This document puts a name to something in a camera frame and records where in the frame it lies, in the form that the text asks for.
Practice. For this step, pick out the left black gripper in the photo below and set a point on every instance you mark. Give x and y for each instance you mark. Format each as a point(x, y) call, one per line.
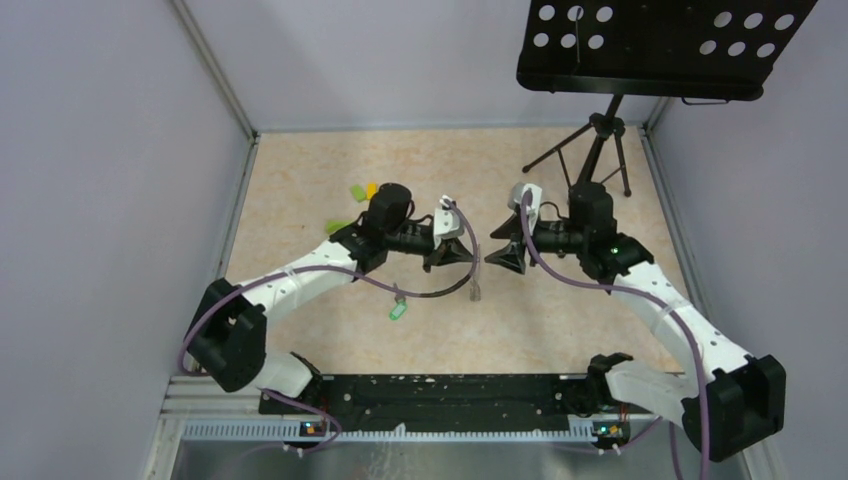
point(452, 251)

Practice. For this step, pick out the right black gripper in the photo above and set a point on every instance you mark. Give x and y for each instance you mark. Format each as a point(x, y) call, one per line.
point(511, 257)

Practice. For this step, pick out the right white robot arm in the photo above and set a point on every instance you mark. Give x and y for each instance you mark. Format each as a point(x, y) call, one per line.
point(726, 399)

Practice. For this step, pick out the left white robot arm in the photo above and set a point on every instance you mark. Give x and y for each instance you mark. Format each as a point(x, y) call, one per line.
point(228, 335)

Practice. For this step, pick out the green key tag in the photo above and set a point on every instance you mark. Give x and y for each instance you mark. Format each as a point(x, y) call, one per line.
point(398, 310)

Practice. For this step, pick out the light green flat block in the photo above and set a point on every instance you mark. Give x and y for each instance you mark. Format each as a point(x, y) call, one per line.
point(358, 193)

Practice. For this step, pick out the green arch block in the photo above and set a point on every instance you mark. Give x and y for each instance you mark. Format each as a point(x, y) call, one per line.
point(333, 226)

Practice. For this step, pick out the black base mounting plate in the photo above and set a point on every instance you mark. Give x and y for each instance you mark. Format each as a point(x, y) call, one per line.
point(464, 403)

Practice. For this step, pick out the black music stand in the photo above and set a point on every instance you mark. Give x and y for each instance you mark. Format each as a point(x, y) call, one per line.
point(711, 50)

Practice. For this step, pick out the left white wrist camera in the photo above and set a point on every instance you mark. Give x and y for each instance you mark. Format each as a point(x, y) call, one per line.
point(446, 223)

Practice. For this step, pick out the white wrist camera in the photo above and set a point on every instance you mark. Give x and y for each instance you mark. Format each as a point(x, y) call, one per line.
point(446, 223)
point(527, 195)

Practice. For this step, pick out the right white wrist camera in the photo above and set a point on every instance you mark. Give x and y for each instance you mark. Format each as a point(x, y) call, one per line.
point(527, 195)

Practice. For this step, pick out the grey slotted cable duct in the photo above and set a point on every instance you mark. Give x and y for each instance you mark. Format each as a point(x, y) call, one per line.
point(288, 431)

